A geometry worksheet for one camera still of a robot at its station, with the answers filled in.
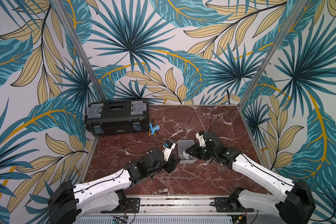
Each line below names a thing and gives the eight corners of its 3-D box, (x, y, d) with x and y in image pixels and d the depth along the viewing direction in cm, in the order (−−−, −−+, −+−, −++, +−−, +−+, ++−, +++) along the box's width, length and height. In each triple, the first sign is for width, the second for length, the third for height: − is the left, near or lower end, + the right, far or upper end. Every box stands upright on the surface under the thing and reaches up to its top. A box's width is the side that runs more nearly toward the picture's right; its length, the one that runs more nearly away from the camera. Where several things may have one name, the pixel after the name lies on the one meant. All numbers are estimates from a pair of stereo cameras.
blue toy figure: (148, 135, 103) (148, 132, 100) (149, 126, 108) (149, 122, 105) (159, 135, 103) (159, 132, 100) (159, 126, 108) (159, 123, 105)
